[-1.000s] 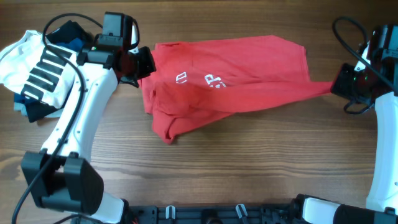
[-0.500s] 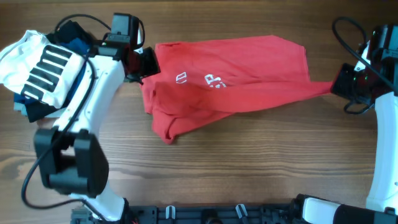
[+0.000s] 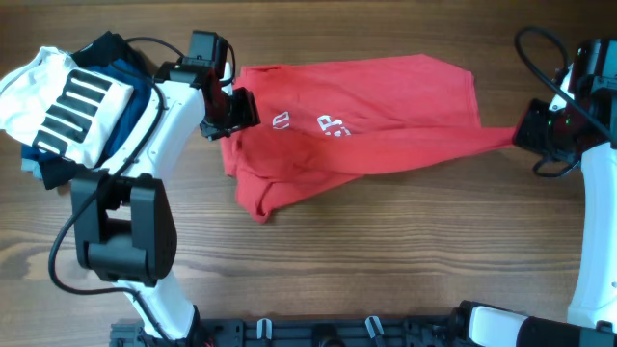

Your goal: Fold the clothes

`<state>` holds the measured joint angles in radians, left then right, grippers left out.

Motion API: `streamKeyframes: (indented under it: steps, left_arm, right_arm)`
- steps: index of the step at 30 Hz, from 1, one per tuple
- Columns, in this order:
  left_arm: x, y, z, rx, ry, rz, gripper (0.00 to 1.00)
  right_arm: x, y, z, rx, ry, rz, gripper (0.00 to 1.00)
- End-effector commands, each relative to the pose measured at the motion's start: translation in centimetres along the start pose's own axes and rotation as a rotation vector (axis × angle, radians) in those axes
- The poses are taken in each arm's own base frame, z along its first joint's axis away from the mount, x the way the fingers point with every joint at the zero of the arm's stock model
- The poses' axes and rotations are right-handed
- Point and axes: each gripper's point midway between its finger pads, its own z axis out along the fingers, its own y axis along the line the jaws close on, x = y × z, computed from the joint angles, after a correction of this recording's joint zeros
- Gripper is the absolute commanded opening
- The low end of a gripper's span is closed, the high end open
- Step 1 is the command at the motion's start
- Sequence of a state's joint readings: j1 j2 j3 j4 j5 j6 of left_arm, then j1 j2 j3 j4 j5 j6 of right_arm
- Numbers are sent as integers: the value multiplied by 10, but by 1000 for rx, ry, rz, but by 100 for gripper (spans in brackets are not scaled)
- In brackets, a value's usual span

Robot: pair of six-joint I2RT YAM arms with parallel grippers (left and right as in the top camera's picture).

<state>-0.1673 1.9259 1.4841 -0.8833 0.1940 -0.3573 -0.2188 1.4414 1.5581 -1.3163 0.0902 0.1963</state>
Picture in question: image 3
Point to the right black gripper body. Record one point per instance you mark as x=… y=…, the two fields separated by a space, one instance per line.
x=541 y=130

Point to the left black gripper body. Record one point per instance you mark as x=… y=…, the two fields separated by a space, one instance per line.
x=237 y=112

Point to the red printed t-shirt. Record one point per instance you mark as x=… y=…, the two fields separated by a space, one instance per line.
x=323 y=125

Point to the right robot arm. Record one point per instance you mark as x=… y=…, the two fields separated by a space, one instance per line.
x=578 y=128

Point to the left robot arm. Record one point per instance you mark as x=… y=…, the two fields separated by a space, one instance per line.
x=122 y=222

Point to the blue folded shirt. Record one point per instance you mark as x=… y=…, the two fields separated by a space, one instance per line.
x=136 y=105

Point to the white black striped folded shirt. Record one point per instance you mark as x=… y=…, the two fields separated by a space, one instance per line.
x=56 y=106

